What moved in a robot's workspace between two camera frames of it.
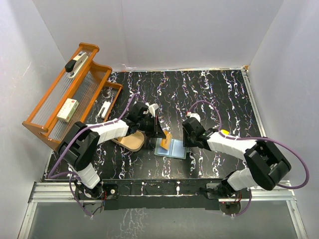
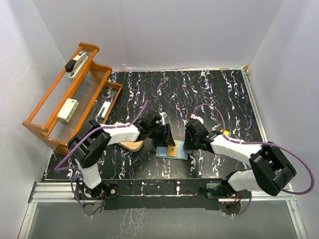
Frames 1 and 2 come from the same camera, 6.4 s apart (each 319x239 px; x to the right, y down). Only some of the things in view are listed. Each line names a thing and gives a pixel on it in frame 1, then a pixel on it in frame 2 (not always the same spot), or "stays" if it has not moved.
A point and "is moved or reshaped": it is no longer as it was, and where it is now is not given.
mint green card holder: [176, 149] stays
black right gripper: [186, 143] stays
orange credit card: [166, 143] is moved or reshaped
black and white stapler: [75, 66] stays
